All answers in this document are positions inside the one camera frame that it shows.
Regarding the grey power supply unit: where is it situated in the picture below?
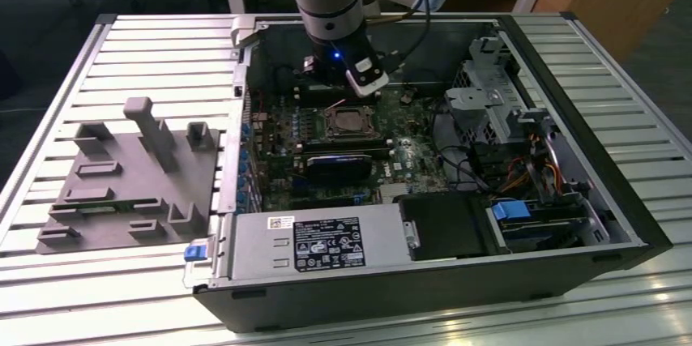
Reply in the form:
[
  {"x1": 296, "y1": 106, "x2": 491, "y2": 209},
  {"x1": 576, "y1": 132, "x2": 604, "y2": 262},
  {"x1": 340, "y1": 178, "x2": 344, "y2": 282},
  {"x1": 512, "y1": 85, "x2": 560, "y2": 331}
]
[{"x1": 208, "y1": 204, "x2": 419, "y2": 287}]

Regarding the black hard disk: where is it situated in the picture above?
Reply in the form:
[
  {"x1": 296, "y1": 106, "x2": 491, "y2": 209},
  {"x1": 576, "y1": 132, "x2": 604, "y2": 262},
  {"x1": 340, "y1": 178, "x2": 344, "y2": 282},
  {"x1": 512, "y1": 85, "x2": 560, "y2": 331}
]
[{"x1": 495, "y1": 216, "x2": 593, "y2": 254}]

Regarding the CPU socket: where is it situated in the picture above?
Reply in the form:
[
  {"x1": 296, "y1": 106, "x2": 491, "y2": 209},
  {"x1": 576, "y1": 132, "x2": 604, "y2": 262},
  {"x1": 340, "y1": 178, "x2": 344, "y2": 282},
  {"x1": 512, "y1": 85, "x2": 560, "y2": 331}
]
[{"x1": 323, "y1": 105, "x2": 381, "y2": 140}]

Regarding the black cable bundle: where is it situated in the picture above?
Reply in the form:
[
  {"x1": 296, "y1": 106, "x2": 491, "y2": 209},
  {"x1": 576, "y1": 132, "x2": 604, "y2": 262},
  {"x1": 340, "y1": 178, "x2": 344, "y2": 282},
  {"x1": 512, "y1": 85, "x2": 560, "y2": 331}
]
[{"x1": 436, "y1": 143, "x2": 501, "y2": 195}]

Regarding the blue disk carrier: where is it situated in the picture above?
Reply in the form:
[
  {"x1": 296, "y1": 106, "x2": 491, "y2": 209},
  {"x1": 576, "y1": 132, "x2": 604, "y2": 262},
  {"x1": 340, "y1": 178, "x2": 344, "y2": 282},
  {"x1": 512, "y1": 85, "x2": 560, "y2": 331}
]
[{"x1": 489, "y1": 198, "x2": 535, "y2": 224}]

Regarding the black drive bay box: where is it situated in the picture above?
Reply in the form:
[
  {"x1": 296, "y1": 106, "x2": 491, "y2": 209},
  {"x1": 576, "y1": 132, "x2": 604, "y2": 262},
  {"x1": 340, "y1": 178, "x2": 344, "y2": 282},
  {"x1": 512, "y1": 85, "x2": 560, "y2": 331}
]
[{"x1": 392, "y1": 190, "x2": 507, "y2": 263}]

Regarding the blue case latch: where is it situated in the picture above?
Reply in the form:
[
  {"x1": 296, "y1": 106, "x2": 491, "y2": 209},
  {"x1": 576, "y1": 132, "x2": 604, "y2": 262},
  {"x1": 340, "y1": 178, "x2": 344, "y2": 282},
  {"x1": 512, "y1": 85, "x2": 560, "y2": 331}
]
[{"x1": 181, "y1": 241, "x2": 211, "y2": 263}]

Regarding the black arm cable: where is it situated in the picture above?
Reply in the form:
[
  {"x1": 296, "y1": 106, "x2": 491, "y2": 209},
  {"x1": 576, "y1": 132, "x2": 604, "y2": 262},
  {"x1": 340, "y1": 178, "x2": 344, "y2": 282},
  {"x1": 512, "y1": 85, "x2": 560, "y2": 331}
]
[{"x1": 275, "y1": 0, "x2": 435, "y2": 78}]

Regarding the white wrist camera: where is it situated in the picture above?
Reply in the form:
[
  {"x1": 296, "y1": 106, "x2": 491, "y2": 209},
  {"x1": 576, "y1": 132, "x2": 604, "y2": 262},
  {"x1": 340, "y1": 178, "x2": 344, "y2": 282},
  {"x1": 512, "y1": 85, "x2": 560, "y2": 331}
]
[{"x1": 344, "y1": 56, "x2": 391, "y2": 99}]

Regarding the black RAM slot bank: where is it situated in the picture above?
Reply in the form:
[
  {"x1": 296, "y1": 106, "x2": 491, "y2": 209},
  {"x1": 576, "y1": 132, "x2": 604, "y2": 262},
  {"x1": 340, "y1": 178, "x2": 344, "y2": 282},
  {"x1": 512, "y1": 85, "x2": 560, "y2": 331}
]
[
  {"x1": 300, "y1": 138, "x2": 393, "y2": 156},
  {"x1": 295, "y1": 81, "x2": 380, "y2": 109}
]

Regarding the black graphics card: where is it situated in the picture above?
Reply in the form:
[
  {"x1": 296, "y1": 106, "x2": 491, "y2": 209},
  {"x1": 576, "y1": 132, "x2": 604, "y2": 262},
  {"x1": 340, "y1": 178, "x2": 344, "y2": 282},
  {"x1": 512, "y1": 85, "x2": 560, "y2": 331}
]
[{"x1": 300, "y1": 151, "x2": 375, "y2": 188}]

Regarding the coloured wire bundle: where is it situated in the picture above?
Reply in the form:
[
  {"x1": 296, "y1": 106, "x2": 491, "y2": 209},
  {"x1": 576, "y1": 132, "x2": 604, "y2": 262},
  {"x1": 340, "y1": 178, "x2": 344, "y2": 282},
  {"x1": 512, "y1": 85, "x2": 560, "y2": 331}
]
[{"x1": 500, "y1": 154, "x2": 567, "y2": 203}]

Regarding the grey metal drive cage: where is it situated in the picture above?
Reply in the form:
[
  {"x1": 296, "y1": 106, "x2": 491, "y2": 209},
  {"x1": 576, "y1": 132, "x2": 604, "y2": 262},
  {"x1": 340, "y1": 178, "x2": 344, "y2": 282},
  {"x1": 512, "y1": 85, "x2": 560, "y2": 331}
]
[{"x1": 441, "y1": 36, "x2": 548, "y2": 147}]

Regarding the grey case side latch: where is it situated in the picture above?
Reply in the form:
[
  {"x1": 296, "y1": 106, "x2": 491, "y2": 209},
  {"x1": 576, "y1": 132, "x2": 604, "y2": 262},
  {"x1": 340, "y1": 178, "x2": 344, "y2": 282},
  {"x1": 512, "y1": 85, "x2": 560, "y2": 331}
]
[{"x1": 228, "y1": 15, "x2": 272, "y2": 50}]

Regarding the black open PC case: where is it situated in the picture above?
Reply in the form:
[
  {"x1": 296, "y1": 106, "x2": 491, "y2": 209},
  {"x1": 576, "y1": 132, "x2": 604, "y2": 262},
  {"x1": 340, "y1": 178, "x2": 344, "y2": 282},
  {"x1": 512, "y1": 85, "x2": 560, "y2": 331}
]
[{"x1": 192, "y1": 11, "x2": 675, "y2": 333}]

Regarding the green motherboard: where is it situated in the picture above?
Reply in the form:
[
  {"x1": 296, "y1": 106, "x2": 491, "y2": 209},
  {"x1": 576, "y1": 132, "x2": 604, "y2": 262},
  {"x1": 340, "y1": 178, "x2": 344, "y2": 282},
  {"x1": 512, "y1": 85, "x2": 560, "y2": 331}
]
[{"x1": 247, "y1": 84, "x2": 460, "y2": 212}]

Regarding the silver chipset heatsink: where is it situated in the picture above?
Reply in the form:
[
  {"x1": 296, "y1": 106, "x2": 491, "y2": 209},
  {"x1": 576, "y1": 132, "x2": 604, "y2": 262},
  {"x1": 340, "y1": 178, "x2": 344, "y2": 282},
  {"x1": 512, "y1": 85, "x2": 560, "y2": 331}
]
[{"x1": 380, "y1": 182, "x2": 413, "y2": 204}]

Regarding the grey parts rack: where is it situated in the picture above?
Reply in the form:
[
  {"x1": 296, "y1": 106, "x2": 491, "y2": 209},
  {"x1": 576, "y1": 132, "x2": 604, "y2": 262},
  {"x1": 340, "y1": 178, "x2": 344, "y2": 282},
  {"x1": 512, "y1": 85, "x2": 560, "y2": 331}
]
[{"x1": 32, "y1": 96, "x2": 229, "y2": 257}]

